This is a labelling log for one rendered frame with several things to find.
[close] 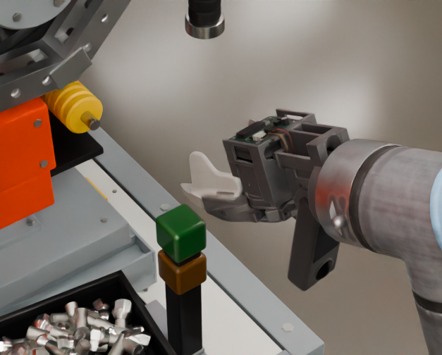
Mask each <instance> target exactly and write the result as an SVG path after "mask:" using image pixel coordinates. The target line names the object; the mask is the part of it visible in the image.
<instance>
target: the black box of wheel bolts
mask: <svg viewBox="0 0 442 355"><path fill-rule="evenodd" d="M0 355H176V353H175V352H174V350H173V348H172V347H171V345H170V344H169V343H168V340H167V339H166V338H165V336H164V334H163V333H162V331H161V330H160V328H159V326H158V325H157V324H156V322H155V321H154V319H153V317H152V316H151V314H150V313H149V311H148V310H147V308H146V307H145V305H144V304H143V302H142V300H141V299H140V298H139V296H138V295H137V293H136V291H135V290H134V288H133V286H132V285H131V284H130V282H129V281H128V279H127V277H126V276H125V274H124V273H123V271H122V270H118V271H116V272H114V273H111V274H108V275H105V276H103V277H101V278H98V279H96V280H93V281H90V282H87V283H85V284H83V285H80V286H77V287H74V288H73V289H70V290H67V291H65V292H62V293H60V294H57V295H54V296H52V297H49V298H47V299H44V300H41V301H39V302H36V303H34V304H31V305H29V306H26V307H23V308H21V309H18V310H16V311H13V312H10V313H7V314H6V315H3V316H0Z"/></svg>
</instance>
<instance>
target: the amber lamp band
mask: <svg viewBox="0 0 442 355"><path fill-rule="evenodd" d="M157 256H158V269H159V276H160V278H161V279H162V280H163V281H164V282H165V283H166V284H167V285H168V286H169V287H170V288H171V289H172V290H173V291H174V292H175V293H176V294H177V295H181V294H184V293H186V292H187V291H189V290H191V289H192V288H194V287H196V286H198V285H200V284H202V283H203V282H205V281H206V280H207V258H206V256H205V255H204V254H203V253H202V252H201V255H200V256H199V257H198V258H196V259H194V260H192V261H190V262H189V263H186V264H185V265H183V266H181V267H178V266H176V265H175V264H174V263H173V262H172V260H171V259H170V258H169V257H168V256H167V255H165V253H164V252H163V249H161V250H160V251H158V254H157Z"/></svg>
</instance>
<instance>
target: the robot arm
mask: <svg viewBox="0 0 442 355"><path fill-rule="evenodd" d="M276 114H277V116H278V117H277V116H268V117H266V118H265V119H263V120H261V121H255V120H253V119H252V120H249V123H248V126H247V127H246V128H244V129H242V130H240V131H239V132H237V133H236V135H235V136H233V137H231V138H230V139H223V140H222V142H223V145H224V148H225V151H226V155H227V159H228V164H229V166H230V169H231V172H232V173H223V172H220V171H218V170H217V169H215V167H214V166H213V165H212V163H211V162H210V161H209V159H208V158H207V157H206V156H205V155H204V154H203V153H202V152H199V151H194V152H192V153H191V155H190V158H189V160H190V172H191V179H192V183H191V182H183V183H181V184H180V186H181V188H182V191H183V192H184V194H185V195H186V197H187V198H188V199H190V200H191V201H192V202H193V203H195V204H196V205H197V206H199V207H200V208H203V209H204V210H205V211H206V212H207V213H208V214H210V215H212V216H214V217H217V218H219V219H221V220H224V221H228V222H253V223H258V222H263V223H279V222H283V221H286V220H287V219H289V218H291V217H293V218H294V219H295V220H296V222H295V231H294V236H293V245H292V249H291V255H290V263H289V268H288V279H289V281H291V282H292V283H293V284H294V285H295V286H297V287H298V288H299V289H301V290H302V291H307V290H308V289H309V288H310V287H312V286H313V285H315V284H316V283H317V282H318V281H320V280H321V279H323V278H325V277H326V276H327V275H328V274H329V273H330V272H331V271H332V270H334V268H335V267H336V260H337V256H338V250H339V246H340V242H342V243H346V244H350V245H353V246H356V247H360V248H363V249H368V250H370V251H372V252H374V253H378V254H382V255H385V256H390V257H393V258H395V259H400V260H402V261H403V262H404V264H405V267H406V271H407V276H408V279H409V282H410V286H411V288H412V293H413V297H414V300H415V304H416V307H417V312H418V315H419V319H420V323H421V326H422V330H423V333H424V338H425V341H426V345H427V348H428V351H429V355H442V152H439V151H430V150H426V149H417V148H412V147H404V146H402V145H399V144H390V143H385V142H376V141H371V140H366V139H353V140H350V138H349V135H348V130H347V128H346V127H336V126H331V125H322V124H317V120H316V118H315V114H314V113H306V112H301V111H291V110H285V109H279V108H277V109H276ZM287 115H291V116H300V117H303V118H302V119H300V120H297V119H292V118H288V117H287ZM239 178H240V180H241V181H240V180H239ZM245 192H247V195H245Z"/></svg>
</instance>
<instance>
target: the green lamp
mask: <svg viewBox="0 0 442 355"><path fill-rule="evenodd" d="M156 241H157V243H158V245H159V246H160V247H161V248H162V249H163V250H164V251H165V252H166V253H167V254H168V255H169V256H170V257H171V258H172V259H173V260H174V261H175V262H176V263H179V262H181V261H184V260H185V259H187V258H189V257H191V256H193V255H195V254H196V253H198V252H200V251H202V250H204V249H205V248H206V246H207V224H206V223H205V221H204V220H203V219H202V218H201V217H200V216H199V215H198V214H196V213H195V212H194V211H193V210H192V209H191V208H190V207H189V206H188V205H187V204H181V205H180V206H177V207H175V208H173V209H171V210H170V211H167V212H165V213H163V214H161V215H160V216H158V217H156Z"/></svg>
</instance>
